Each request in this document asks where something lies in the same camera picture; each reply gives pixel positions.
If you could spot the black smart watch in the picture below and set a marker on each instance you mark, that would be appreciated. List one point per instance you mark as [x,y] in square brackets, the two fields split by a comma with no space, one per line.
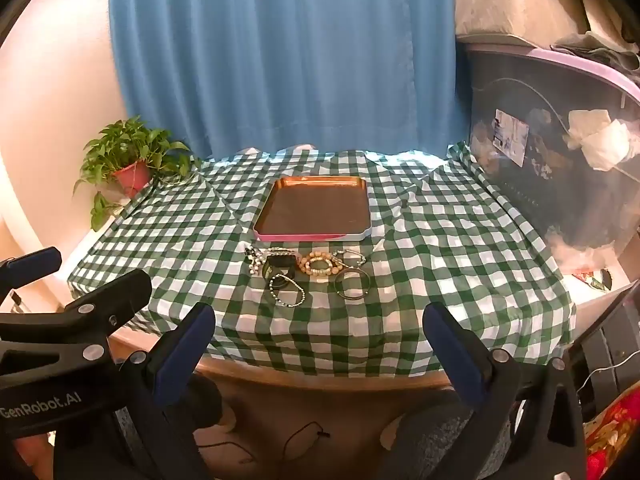
[280,262]

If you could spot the potted green plant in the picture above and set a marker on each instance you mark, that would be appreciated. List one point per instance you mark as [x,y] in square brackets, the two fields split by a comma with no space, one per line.
[132,175]

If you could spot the white label sticker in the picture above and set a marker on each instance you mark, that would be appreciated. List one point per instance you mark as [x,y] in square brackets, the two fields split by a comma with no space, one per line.
[510,137]

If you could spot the grey crumpled cloth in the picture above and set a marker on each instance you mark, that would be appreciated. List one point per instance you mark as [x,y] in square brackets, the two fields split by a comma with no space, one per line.
[605,50]

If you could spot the person's black sock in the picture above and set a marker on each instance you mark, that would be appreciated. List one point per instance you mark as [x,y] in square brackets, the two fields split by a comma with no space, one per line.
[207,402]

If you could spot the thin metal bangle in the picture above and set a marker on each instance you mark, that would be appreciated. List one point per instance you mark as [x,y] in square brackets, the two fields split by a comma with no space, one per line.
[352,299]

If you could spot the person's grey trouser leg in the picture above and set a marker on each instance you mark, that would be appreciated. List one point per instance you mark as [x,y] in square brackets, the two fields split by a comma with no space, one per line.
[430,440]

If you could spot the black cabinet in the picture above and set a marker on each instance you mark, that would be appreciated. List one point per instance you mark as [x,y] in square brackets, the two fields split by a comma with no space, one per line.
[615,340]

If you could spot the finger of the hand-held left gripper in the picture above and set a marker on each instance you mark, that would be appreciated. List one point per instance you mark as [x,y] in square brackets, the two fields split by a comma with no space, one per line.
[35,261]
[100,300]

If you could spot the red green printed packet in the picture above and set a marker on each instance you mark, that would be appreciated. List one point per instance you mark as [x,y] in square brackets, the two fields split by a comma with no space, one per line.
[597,280]

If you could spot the white plastic bag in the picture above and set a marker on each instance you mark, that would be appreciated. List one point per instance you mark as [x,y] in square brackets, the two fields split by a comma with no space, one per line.
[600,140]

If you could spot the blue curtain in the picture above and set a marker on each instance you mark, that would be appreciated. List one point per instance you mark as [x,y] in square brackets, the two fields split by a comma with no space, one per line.
[285,55]

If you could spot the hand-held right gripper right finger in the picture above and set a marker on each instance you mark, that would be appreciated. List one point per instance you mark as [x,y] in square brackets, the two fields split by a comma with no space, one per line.
[452,350]

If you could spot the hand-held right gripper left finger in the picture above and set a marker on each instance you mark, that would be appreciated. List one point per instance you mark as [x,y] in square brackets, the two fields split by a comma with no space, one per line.
[185,350]

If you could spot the pink slipper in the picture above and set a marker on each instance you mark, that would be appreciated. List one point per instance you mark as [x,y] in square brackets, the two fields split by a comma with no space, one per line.
[230,417]

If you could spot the clear storage box purple lid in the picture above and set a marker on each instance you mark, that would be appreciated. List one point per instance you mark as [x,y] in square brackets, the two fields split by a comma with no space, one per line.
[550,205]

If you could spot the green checked tablecloth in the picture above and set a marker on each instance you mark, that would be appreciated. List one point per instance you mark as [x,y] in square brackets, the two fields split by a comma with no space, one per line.
[450,260]

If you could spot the copper tray with pink rim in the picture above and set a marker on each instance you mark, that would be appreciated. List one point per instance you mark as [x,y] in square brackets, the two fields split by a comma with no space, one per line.
[315,207]

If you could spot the beige fabric bag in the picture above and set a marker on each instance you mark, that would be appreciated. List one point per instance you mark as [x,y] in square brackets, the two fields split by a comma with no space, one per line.
[510,0]

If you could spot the red floral cloth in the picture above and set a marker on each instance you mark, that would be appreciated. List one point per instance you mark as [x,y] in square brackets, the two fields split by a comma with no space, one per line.
[615,435]

